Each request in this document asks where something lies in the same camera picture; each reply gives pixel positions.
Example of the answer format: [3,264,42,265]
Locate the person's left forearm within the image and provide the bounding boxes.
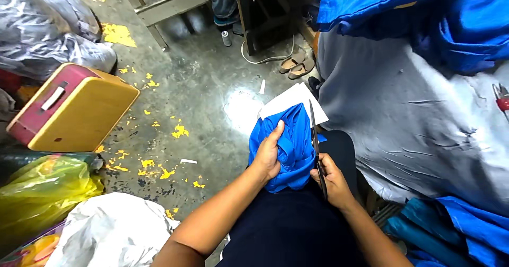
[151,164,268,267]

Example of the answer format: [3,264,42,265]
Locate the person's body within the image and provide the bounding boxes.
[215,180,368,267]

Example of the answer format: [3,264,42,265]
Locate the wooden bench frame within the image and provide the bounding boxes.
[114,0,209,52]

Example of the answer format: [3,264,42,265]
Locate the person's left hand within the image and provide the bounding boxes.
[252,120,285,182]

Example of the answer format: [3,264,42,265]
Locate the dark wooden table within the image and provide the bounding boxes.
[236,0,319,56]

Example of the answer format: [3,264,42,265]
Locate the white cable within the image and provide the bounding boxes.
[240,34,295,65]

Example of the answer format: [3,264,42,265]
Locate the black metal scissors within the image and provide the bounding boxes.
[309,99,328,201]

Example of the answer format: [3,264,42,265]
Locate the red-handled metal tool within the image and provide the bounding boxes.
[492,84,509,122]

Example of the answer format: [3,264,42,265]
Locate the dark green wrapped roll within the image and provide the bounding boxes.
[0,151,104,187]

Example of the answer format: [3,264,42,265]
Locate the white plastic sack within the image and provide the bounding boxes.
[45,192,181,267]

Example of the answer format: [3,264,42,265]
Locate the person's right hand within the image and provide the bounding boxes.
[310,153,355,211]

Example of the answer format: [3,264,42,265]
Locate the large grey cloth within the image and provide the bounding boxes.
[318,26,509,218]

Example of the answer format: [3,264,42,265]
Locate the person's legs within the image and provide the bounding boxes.
[318,129,358,199]

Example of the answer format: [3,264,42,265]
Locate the blue garment with folded edge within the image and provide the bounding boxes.
[317,0,509,75]

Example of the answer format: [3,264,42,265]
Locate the teal fabric roll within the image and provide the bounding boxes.
[383,198,470,262]

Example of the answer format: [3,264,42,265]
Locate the yellow and maroon hard case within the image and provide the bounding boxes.
[6,63,141,153]

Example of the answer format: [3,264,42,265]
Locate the white paper sheets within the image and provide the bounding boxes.
[259,82,330,128]

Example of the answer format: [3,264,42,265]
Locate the blue fabric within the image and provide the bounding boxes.
[248,103,317,194]

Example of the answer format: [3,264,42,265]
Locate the person's right forearm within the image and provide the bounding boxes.
[340,196,414,267]

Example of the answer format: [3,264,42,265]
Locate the brown sandal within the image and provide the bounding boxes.
[279,51,306,75]
[288,59,315,80]

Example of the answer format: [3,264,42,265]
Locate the large grey plastic bags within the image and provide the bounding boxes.
[0,0,118,81]

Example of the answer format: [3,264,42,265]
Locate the bright blue draped cloth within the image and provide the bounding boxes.
[406,196,509,267]

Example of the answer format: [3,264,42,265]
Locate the translucent yellow plastic bag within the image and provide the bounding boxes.
[0,155,105,259]

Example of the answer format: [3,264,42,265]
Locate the purple bag with orange items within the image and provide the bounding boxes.
[0,220,66,267]

